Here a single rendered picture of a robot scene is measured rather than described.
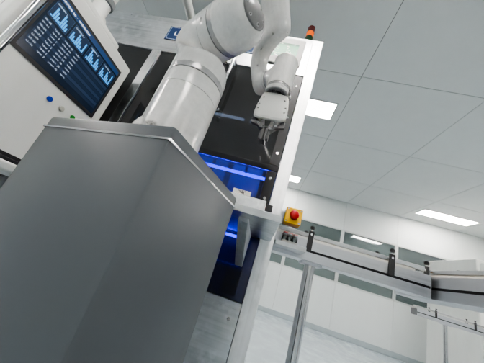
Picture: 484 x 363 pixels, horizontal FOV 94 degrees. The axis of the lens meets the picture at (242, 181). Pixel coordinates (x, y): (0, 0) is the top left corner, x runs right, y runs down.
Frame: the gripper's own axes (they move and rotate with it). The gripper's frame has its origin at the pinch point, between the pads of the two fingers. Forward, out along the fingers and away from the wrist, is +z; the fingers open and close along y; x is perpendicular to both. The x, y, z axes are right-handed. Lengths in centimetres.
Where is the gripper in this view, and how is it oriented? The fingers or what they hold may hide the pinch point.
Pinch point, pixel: (263, 136)
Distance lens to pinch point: 69.8
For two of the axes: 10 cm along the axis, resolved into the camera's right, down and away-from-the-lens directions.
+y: -9.6, -2.5, 1.6
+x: -0.5, -3.7, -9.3
